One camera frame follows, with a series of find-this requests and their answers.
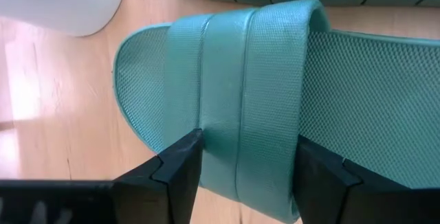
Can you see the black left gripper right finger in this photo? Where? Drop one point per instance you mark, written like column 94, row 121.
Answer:
column 330, row 189

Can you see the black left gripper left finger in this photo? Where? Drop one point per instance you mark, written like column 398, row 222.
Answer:
column 165, row 189

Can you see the white round plant pot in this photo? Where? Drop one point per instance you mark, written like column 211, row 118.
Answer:
column 62, row 0

